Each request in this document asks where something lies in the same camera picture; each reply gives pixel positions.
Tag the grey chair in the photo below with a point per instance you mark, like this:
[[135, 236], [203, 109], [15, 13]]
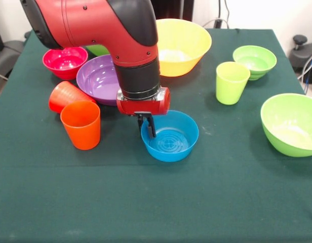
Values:
[[5, 58]]

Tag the small green bowl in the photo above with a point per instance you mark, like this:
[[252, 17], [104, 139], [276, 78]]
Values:
[[257, 60]]

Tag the purple bowl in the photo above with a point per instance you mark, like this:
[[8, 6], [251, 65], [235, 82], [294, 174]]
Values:
[[97, 83]]

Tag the yellow-green cup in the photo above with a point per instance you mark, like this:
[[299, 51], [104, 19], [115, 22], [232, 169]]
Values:
[[229, 91]]

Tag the blue bowl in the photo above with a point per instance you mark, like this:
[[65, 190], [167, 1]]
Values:
[[176, 154]]

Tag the black knobbed stand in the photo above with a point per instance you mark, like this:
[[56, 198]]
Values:
[[300, 40]]

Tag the dark green tablecloth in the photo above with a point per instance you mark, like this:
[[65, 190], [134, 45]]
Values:
[[156, 189]]

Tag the large yellow bowl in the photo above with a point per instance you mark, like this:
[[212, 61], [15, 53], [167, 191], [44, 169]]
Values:
[[186, 63]]

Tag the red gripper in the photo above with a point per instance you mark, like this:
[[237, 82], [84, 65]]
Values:
[[143, 106]]

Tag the small black armrest pad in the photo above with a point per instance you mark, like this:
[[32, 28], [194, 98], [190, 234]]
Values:
[[27, 34]]

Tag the large light green bowl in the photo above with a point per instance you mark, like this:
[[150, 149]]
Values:
[[285, 141], [99, 50]]

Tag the red cup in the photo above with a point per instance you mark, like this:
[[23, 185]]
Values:
[[63, 96]]

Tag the orange cup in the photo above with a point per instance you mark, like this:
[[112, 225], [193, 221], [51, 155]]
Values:
[[82, 134]]

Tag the pink bowl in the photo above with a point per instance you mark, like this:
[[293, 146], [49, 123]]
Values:
[[64, 72]]

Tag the black power plug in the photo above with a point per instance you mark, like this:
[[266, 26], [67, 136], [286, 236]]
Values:
[[217, 23]]

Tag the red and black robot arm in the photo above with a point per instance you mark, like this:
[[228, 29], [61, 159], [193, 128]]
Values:
[[95, 25]]

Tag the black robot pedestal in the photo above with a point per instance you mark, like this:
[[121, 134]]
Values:
[[173, 8]]

